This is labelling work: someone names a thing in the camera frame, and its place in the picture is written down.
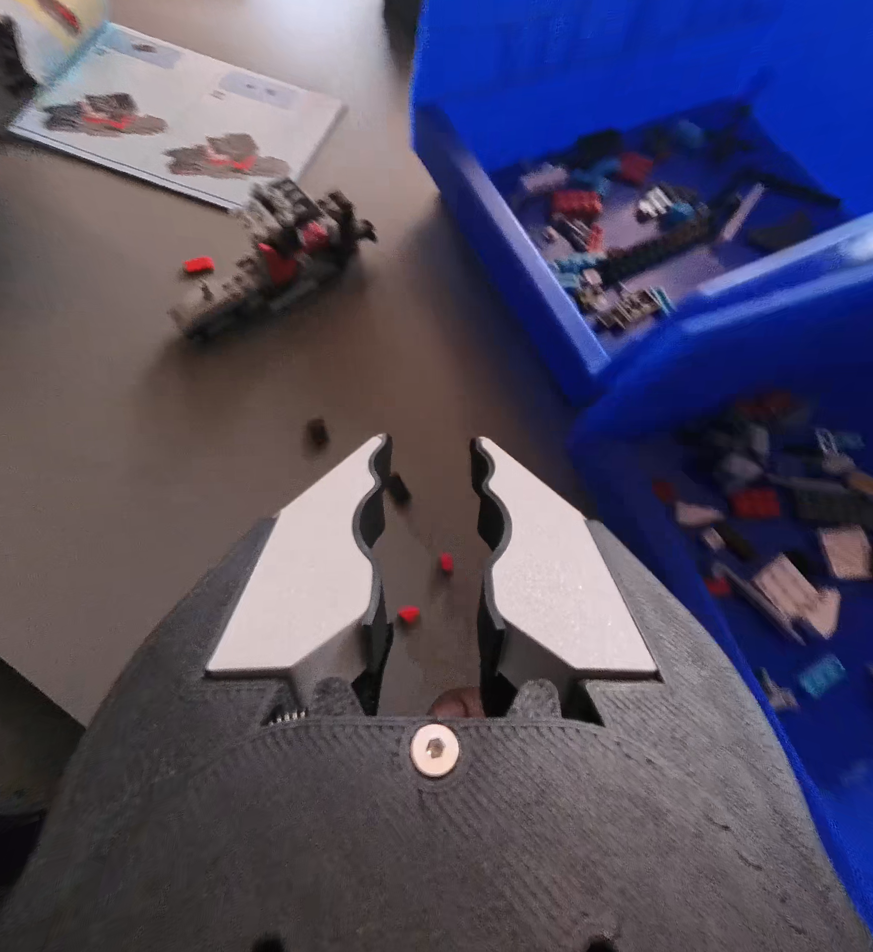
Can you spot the small black toy brick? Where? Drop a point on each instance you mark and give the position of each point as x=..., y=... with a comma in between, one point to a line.
x=399, y=489
x=317, y=433

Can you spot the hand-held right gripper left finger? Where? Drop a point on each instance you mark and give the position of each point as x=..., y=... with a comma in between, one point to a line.
x=302, y=587

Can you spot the pile of loose toy bricks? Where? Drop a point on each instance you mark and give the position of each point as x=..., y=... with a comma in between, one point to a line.
x=779, y=520
x=630, y=223

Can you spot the brown desk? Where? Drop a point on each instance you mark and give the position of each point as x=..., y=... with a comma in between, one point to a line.
x=109, y=446

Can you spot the blue plastic bin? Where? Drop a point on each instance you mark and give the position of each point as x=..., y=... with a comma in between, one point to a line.
x=704, y=335
x=481, y=74

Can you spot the small red toy brick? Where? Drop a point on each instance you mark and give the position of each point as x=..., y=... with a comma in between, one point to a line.
x=199, y=264

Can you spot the person's right hand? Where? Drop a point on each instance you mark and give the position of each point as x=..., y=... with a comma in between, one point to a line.
x=459, y=703

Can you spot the toy brick truck model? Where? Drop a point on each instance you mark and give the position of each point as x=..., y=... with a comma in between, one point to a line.
x=280, y=260

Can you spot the toy instruction booklet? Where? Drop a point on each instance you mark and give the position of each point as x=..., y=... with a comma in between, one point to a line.
x=183, y=89

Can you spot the tiny red toy piece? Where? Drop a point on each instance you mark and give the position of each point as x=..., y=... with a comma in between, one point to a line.
x=409, y=614
x=447, y=562

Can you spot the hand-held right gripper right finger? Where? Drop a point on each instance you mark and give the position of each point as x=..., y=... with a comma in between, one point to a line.
x=570, y=595

